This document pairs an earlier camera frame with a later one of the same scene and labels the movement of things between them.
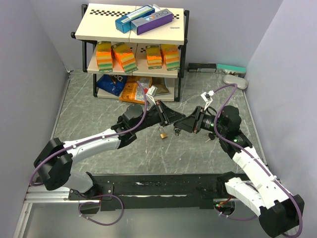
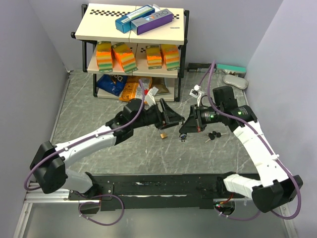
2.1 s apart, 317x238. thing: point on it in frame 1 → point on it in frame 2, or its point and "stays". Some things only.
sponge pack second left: [124, 57] stays
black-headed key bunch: [177, 130] → [183, 137]
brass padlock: [163, 135] stays
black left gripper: [166, 115] stays
